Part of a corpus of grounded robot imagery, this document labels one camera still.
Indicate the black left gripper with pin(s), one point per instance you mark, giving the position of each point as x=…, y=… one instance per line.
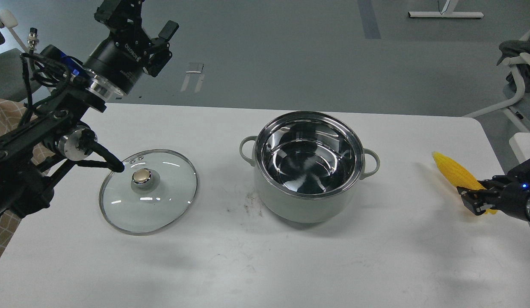
x=127, y=51

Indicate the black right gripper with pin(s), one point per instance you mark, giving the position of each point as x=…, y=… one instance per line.
x=511, y=195

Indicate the yellow toy corn cob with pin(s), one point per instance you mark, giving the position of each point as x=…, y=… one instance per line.
x=450, y=169

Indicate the glass pot lid gold knob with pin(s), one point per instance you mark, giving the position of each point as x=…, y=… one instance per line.
x=155, y=189

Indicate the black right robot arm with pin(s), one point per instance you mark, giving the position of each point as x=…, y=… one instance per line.
x=521, y=171

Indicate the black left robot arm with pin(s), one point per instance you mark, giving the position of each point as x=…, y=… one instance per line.
x=50, y=137

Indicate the grey steel cooking pot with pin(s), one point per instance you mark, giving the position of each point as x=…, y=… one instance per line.
x=306, y=165

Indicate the grey office chair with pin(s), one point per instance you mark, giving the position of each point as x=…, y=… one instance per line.
x=11, y=85

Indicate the white chair with grey jacket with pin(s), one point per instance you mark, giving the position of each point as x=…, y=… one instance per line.
x=515, y=54

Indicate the beige checkered cloth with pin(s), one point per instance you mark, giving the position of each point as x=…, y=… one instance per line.
x=10, y=115

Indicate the white desk foot bar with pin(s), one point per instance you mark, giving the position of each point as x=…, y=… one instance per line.
x=447, y=11

